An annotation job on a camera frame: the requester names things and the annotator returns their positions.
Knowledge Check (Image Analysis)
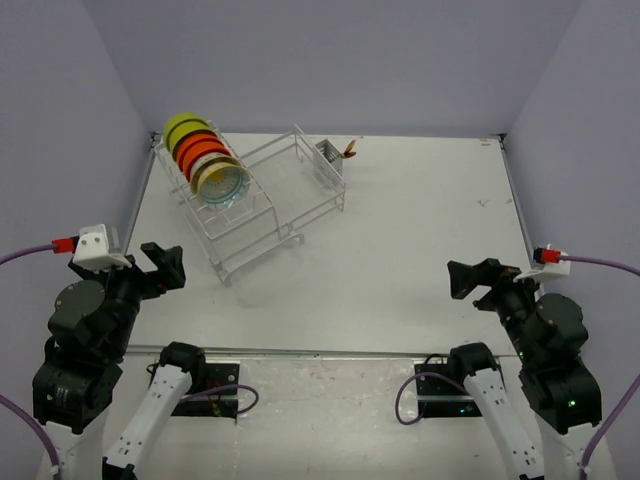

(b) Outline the white wire dish rack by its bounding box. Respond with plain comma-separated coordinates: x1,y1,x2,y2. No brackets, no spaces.
153,126,346,286

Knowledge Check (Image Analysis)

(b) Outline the orange bowl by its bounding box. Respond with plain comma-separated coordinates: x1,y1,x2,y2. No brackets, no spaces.
182,140,231,182
176,131,224,165

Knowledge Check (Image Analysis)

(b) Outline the grey metal cutlery holder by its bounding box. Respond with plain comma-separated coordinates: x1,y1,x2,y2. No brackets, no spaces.
312,139,345,192

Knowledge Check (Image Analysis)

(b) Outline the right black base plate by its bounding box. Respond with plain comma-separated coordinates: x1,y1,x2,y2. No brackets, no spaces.
394,353,482,426

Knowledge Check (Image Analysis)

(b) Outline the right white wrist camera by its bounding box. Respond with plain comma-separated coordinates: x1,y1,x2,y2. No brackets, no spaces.
514,244,571,283

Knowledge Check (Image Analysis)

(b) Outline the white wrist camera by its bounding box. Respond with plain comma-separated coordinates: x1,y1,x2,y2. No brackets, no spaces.
514,244,571,283
52,224,132,272

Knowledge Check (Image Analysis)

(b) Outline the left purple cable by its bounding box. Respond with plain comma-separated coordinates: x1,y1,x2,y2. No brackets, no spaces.
0,243,66,480

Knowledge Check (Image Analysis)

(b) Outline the gold spoon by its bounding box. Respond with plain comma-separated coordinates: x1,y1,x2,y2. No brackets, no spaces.
326,139,357,163

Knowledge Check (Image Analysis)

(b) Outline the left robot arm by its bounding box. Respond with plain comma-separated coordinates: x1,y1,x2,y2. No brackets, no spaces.
32,242,208,479

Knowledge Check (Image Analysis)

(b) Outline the green bowl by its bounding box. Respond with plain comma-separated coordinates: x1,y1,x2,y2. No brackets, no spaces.
163,112,209,144
166,120,213,154

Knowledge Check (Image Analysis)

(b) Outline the blue yellow patterned bowl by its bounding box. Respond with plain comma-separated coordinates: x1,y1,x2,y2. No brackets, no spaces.
196,162,250,211

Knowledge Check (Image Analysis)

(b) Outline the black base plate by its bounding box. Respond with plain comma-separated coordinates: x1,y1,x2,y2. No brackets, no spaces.
172,361,259,420
394,353,482,426

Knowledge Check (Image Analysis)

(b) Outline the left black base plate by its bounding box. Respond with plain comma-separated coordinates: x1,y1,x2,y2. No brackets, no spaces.
172,361,259,420

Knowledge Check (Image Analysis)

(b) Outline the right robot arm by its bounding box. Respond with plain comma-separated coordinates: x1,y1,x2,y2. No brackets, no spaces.
447,258,602,479

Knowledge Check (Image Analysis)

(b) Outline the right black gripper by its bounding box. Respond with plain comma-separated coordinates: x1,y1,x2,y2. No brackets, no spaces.
447,254,551,361

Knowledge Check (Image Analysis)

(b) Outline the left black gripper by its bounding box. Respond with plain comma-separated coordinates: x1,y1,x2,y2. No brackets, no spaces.
71,239,186,355

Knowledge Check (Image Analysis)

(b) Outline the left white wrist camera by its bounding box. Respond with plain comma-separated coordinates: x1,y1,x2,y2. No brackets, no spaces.
52,224,132,272

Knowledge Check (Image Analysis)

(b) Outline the floral leaf patterned bowl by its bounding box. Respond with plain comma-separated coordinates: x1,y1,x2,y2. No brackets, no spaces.
190,153,241,204

